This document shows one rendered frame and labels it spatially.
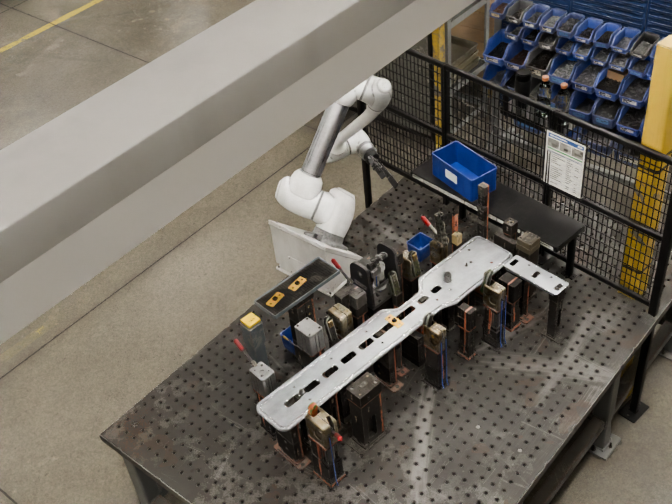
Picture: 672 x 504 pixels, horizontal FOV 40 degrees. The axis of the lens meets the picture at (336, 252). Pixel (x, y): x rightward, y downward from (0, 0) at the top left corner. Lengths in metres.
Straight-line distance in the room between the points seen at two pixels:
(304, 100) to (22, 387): 4.55
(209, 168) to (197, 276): 4.82
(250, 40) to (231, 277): 4.74
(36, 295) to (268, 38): 0.37
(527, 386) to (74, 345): 2.74
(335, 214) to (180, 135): 3.53
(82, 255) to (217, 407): 3.23
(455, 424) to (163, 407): 1.27
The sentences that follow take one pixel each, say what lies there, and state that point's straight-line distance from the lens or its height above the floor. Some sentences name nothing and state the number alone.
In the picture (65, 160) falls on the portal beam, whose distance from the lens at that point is 0.90.
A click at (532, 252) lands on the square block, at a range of 4.23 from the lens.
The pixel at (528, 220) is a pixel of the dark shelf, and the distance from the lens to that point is 4.37.
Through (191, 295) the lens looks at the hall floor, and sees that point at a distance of 5.68.
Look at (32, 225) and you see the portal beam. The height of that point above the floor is 3.32.
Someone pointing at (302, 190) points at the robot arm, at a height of 1.14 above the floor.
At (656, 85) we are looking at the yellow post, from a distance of 3.85.
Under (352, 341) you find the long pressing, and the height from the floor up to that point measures 1.00.
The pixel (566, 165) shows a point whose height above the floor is 1.30.
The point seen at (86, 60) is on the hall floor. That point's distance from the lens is 8.41.
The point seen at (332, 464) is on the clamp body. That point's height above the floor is 0.82.
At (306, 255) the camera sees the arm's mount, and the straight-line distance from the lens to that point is 4.42.
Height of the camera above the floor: 3.81
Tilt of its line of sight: 41 degrees down
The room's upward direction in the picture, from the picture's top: 7 degrees counter-clockwise
